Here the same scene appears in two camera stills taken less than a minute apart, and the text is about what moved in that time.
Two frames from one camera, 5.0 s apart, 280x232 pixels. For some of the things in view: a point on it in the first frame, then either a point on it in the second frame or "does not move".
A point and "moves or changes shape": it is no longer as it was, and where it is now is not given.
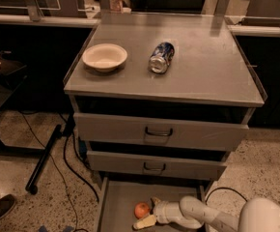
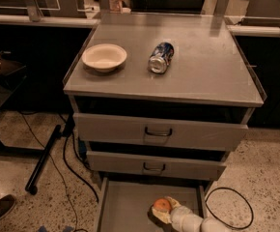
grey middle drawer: [155, 165] does not move
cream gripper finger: [149, 220] → [163, 216]
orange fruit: [141, 210] moves or changes shape
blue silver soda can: [160, 57] does not move
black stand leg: [30, 186] does not move
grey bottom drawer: [118, 196] does not move
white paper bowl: [104, 57] does not move
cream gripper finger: [155, 200] → [173, 202]
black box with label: [4, 64] does not move
